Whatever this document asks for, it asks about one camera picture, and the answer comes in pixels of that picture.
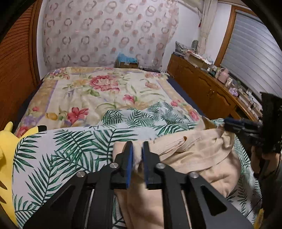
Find peach printed t-shirt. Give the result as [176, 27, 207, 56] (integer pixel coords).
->
[115, 117, 241, 228]

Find person right hand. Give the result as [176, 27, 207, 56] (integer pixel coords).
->
[251, 146, 281, 175]

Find purple tissue pack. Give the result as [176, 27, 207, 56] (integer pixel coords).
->
[228, 88, 238, 97]

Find palm leaf print quilt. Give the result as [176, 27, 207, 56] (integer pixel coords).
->
[12, 101, 263, 229]

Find wooden sideboard cabinet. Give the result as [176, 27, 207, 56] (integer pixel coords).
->
[167, 54, 258, 121]

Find pink thermos jug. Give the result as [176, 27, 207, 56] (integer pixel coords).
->
[217, 68, 229, 84]

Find grey window blind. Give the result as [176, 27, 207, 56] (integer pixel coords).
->
[221, 10, 281, 97]

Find yellow plush toy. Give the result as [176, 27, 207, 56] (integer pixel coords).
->
[1, 122, 47, 226]

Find floral bed blanket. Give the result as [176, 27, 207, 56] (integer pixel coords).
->
[15, 67, 201, 137]

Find navy bed sheet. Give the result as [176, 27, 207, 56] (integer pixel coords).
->
[167, 76, 205, 115]

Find beige tied side curtain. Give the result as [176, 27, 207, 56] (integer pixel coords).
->
[197, 0, 217, 55]

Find brown louvered wardrobe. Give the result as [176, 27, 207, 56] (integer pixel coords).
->
[1, 1, 42, 129]

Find cardboard box blue contents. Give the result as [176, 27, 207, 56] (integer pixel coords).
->
[115, 53, 139, 69]

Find circle pattern sheer curtain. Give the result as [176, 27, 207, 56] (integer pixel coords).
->
[42, 1, 179, 70]

